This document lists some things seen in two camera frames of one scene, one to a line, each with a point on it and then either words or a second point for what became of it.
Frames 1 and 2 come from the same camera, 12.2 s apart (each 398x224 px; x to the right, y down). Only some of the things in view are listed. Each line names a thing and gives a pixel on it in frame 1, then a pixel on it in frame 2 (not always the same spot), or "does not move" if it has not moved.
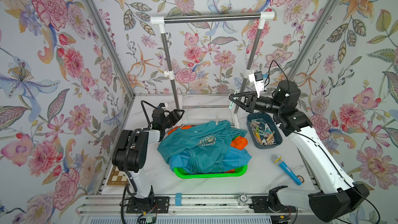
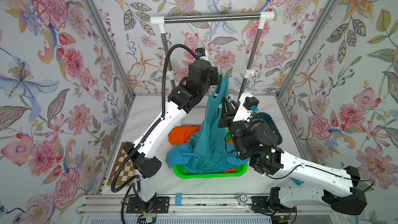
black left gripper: [175, 117] to [214, 80]
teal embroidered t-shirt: [201, 146] to [211, 151]
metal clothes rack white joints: [261, 18] does not move
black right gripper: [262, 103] to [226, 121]
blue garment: [232, 158] does not move
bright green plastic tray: [239, 171] does not move
